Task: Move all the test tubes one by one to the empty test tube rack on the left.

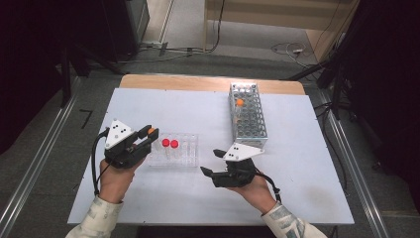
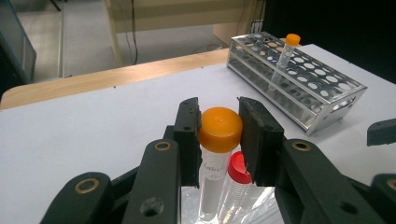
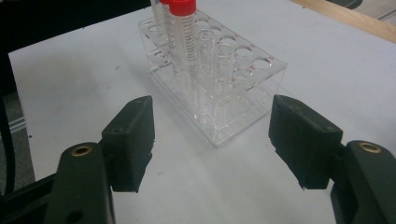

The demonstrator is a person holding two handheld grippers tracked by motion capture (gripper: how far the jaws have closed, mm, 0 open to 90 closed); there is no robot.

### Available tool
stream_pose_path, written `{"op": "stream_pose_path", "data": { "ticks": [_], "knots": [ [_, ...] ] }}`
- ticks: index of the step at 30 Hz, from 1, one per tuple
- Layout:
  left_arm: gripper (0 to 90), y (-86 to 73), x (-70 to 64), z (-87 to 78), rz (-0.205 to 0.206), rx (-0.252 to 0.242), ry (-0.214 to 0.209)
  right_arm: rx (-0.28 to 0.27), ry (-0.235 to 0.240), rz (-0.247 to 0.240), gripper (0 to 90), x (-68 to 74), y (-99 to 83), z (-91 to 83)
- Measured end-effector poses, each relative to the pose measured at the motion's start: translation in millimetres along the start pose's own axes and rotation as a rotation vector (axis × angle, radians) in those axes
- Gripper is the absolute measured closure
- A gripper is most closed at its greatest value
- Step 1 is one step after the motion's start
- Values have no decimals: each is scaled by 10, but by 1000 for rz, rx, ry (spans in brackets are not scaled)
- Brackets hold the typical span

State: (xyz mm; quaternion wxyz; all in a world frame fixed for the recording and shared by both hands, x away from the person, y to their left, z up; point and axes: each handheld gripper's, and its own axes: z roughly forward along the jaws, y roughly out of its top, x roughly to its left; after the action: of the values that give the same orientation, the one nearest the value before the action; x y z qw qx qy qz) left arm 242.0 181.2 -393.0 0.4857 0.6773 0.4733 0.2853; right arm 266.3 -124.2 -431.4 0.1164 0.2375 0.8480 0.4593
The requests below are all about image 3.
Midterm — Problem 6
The red-capped tube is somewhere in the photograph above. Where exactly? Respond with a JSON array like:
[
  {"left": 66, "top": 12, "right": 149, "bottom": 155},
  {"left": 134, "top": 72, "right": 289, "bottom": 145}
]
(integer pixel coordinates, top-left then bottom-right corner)
[
  {"left": 168, "top": 0, "right": 202, "bottom": 104},
  {"left": 149, "top": 0, "right": 176, "bottom": 76}
]

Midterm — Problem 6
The clear acrylic tube rack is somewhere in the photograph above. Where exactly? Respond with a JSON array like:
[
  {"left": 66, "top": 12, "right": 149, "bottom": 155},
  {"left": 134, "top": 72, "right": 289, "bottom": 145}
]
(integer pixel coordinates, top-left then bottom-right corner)
[{"left": 137, "top": 8, "right": 289, "bottom": 148}]

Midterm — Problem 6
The white board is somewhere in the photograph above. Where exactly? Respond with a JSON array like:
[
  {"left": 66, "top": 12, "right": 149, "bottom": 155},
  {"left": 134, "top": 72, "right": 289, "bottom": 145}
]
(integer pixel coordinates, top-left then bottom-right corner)
[{"left": 7, "top": 0, "right": 396, "bottom": 224}]

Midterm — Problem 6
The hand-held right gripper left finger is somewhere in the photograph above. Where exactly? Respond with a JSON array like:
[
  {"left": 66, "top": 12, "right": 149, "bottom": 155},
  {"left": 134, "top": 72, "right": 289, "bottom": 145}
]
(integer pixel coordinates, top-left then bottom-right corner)
[{"left": 101, "top": 94, "right": 156, "bottom": 194}]

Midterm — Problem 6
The wooden table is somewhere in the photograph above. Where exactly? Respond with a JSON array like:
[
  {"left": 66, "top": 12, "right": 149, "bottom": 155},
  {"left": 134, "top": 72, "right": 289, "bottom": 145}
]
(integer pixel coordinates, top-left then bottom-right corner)
[{"left": 289, "top": 0, "right": 396, "bottom": 45}]

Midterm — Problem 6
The metal floor rail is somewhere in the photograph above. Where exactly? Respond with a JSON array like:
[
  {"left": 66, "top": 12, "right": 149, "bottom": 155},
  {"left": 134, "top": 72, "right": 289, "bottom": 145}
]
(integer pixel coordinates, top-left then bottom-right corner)
[{"left": 0, "top": 116, "right": 27, "bottom": 134}]

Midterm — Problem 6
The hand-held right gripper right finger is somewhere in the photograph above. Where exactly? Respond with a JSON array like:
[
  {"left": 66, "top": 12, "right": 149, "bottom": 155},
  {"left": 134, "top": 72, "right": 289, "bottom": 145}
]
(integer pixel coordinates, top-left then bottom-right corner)
[{"left": 268, "top": 94, "right": 344, "bottom": 190}]

